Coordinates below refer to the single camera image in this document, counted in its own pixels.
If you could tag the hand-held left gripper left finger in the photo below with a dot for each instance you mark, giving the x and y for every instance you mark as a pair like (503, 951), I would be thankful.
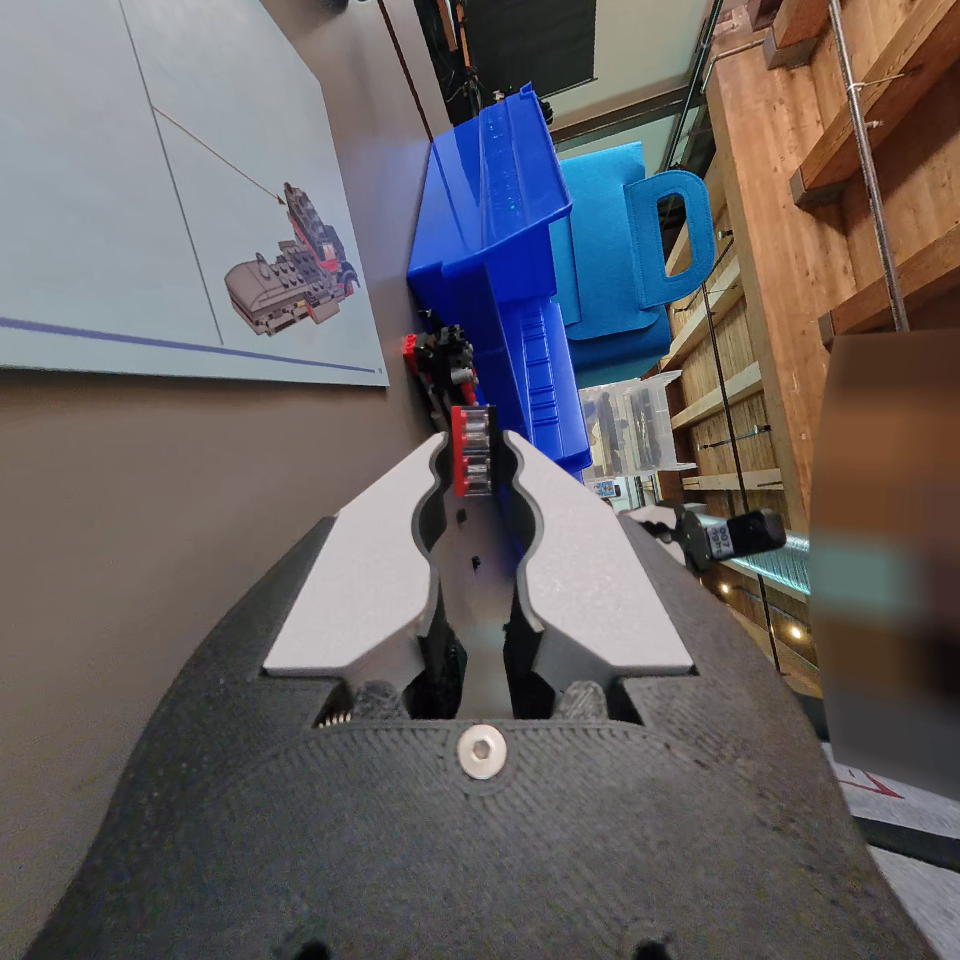
(352, 585)

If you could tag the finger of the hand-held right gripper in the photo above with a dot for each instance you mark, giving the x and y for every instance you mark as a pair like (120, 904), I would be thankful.
(652, 516)

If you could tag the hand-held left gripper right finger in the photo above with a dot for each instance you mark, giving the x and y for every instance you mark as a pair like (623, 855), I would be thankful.
(600, 592)

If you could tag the red black toy brick assembly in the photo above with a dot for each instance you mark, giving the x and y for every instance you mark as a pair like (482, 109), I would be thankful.
(472, 450)

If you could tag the grey desk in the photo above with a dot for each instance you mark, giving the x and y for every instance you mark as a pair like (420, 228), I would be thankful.
(150, 525)

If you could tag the clear plastic organizer box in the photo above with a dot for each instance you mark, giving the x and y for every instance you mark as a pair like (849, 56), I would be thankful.
(637, 427)

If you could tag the blue plastic bin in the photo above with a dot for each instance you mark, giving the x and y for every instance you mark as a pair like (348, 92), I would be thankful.
(551, 390)
(480, 217)

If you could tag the grey toy brick car model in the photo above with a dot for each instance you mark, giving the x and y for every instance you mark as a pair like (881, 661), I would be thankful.
(446, 367)

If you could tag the blue felt bag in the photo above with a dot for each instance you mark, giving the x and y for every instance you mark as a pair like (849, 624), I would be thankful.
(615, 247)

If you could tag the metal threaded rod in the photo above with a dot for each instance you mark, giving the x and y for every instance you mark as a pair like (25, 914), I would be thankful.
(870, 165)

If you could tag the toy brick instruction booklet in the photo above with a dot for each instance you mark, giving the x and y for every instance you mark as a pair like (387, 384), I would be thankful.
(112, 187)

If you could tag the black screen panel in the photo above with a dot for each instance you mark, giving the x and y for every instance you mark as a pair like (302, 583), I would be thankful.
(525, 45)

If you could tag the silver ventilation duct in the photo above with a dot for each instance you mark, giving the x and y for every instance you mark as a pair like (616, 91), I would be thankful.
(795, 562)

